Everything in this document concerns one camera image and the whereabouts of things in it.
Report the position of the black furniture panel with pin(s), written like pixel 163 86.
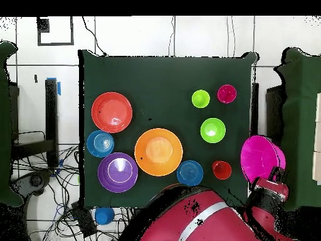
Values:
pixel 273 115
pixel 13 113

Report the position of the dark green tablecloth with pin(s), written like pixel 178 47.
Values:
pixel 163 67

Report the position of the green plastic bowl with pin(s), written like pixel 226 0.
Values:
pixel 213 130

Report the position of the dark grey office chair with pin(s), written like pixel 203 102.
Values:
pixel 35 180

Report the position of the blue plastic cup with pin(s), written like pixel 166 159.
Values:
pixel 104 216

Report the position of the red-orange plastic bowl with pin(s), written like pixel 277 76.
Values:
pixel 111 112

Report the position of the orange-red plastic cup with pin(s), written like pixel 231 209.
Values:
pixel 222 170

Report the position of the black frame with blue tape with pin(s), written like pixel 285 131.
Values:
pixel 51 113

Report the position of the beige boxes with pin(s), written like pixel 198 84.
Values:
pixel 318 150

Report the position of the black post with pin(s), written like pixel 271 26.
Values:
pixel 255 113

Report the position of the magenta pink plastic bowl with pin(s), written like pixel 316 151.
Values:
pixel 255 158

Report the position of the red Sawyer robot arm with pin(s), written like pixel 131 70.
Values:
pixel 200 213

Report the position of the crimson pink plastic cup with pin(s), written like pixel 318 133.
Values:
pixel 226 94

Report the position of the purple plastic bowl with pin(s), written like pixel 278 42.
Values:
pixel 117 173

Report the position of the green cloth side table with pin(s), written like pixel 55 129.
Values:
pixel 5 125
pixel 301 125

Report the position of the green plastic cup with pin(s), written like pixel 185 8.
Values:
pixel 200 98

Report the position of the black box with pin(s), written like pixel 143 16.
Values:
pixel 84 221

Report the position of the blue plastic bowl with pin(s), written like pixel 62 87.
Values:
pixel 100 143
pixel 189 173

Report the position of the orange plastic bowl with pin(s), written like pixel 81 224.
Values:
pixel 158 152

